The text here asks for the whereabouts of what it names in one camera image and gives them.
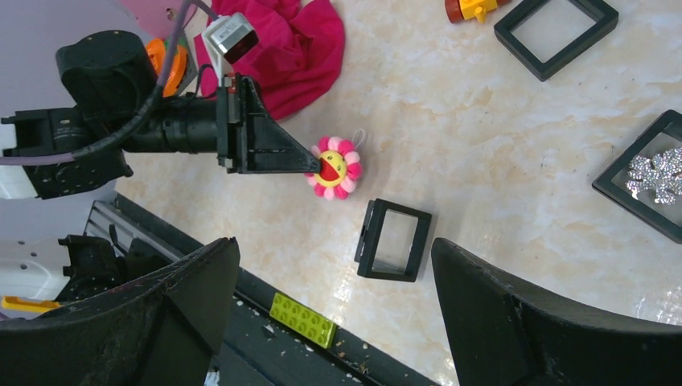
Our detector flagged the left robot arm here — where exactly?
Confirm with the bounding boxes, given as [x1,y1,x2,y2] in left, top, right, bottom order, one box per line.
[1,31,321,302]

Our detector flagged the black square frame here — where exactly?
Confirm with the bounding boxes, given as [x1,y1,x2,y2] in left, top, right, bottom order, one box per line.
[494,0,619,82]
[354,199,432,282]
[592,109,681,244]

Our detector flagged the magenta garment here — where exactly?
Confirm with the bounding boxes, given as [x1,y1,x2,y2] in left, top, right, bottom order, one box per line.
[211,0,346,121]

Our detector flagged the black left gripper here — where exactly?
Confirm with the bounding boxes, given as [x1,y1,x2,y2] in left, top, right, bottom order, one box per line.
[122,74,322,175]

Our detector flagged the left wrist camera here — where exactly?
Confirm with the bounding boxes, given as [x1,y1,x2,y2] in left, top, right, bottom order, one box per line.
[201,12,259,84]

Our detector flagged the yellow toy car red wheels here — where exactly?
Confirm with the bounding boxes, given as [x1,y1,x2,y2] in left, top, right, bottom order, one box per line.
[444,0,511,23]

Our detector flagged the pink flower brooch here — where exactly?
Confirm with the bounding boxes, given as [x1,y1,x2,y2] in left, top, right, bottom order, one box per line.
[305,129,366,201]

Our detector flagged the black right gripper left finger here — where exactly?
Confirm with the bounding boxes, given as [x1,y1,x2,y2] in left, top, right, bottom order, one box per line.
[1,238,240,385]

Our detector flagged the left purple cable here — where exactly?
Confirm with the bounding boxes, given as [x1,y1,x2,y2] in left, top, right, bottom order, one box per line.
[0,0,220,167]

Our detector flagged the green flat brick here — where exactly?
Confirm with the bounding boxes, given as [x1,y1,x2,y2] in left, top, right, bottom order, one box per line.
[269,293,337,349]

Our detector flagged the orange plastic toy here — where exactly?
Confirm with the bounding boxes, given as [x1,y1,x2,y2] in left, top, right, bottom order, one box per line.
[145,37,190,99]

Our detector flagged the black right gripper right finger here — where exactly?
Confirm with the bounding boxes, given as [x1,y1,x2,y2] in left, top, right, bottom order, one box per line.
[431,238,681,385]

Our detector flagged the pink plastic piece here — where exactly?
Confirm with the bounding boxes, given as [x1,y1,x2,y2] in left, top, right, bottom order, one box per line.
[120,0,183,39]

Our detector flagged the white silver brooch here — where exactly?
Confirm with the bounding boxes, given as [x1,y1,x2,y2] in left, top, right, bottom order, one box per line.
[626,148,681,205]

